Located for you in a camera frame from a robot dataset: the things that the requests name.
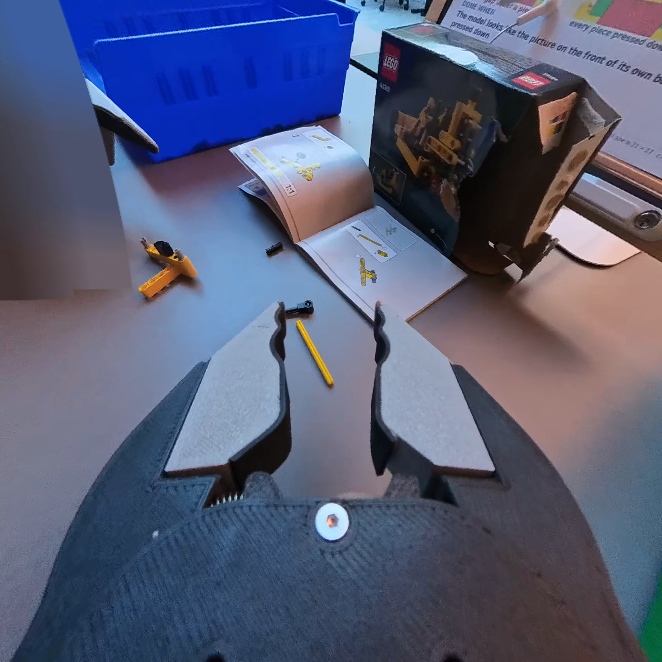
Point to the green mat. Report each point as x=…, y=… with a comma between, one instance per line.
x=652, y=636

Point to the open instruction booklet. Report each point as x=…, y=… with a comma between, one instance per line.
x=320, y=191

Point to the background desk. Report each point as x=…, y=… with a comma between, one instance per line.
x=364, y=64

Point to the black toy set box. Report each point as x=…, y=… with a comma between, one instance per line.
x=439, y=129

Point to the black ball joint connector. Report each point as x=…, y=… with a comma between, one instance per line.
x=305, y=306

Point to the silver stand base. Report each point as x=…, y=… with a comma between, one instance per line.
x=595, y=243

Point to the small black pin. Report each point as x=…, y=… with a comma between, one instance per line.
x=274, y=249

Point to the yellow brick assembly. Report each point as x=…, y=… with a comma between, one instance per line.
x=178, y=266

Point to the yellow axle rod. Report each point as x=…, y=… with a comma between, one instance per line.
x=314, y=353

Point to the instruction poster board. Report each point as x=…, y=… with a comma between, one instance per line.
x=595, y=51

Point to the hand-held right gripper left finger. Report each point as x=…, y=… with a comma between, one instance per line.
x=232, y=408

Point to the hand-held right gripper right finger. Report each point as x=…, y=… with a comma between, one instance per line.
x=429, y=408

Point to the blue plastic bin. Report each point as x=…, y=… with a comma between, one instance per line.
x=207, y=93

